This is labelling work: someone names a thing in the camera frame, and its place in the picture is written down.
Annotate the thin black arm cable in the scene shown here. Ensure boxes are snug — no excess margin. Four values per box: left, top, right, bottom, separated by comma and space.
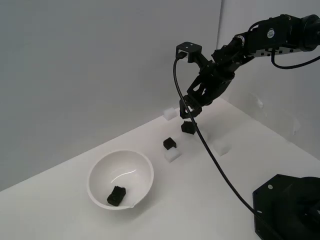
270, 48, 320, 70

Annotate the black foam cube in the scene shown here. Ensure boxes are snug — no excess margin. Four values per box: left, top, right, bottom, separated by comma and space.
106, 185, 126, 207
162, 136, 177, 151
180, 120, 197, 135

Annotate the white bowl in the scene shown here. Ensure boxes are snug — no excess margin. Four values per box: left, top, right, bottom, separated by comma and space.
86, 149, 155, 211

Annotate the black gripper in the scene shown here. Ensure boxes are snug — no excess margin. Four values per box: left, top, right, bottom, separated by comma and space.
179, 61, 237, 120

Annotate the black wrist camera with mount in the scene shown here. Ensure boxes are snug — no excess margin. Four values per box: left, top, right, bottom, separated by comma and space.
175, 41, 202, 63

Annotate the thick black camera cable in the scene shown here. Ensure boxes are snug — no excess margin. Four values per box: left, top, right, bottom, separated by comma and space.
172, 53, 286, 240

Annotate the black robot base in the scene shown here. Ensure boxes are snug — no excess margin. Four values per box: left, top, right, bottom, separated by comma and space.
252, 173, 320, 240

